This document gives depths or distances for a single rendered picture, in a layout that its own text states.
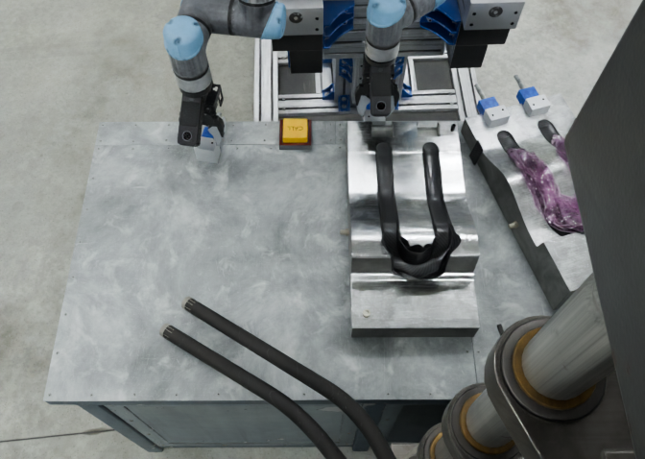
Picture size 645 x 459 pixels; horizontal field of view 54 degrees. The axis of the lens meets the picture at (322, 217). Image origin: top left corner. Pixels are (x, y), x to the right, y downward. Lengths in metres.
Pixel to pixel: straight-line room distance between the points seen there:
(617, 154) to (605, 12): 3.00
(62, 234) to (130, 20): 1.09
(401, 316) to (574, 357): 0.85
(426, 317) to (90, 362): 0.70
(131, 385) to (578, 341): 1.05
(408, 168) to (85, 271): 0.76
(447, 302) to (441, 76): 1.36
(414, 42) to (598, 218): 1.61
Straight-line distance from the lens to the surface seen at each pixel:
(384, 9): 1.33
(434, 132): 1.57
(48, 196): 2.66
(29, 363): 2.40
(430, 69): 2.58
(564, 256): 1.41
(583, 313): 0.47
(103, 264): 1.52
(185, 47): 1.30
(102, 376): 1.42
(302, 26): 1.67
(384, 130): 1.55
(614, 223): 0.33
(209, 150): 1.55
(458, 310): 1.36
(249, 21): 1.35
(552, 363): 0.55
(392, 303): 1.34
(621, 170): 0.32
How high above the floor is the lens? 2.10
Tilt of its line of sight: 61 degrees down
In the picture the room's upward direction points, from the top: straight up
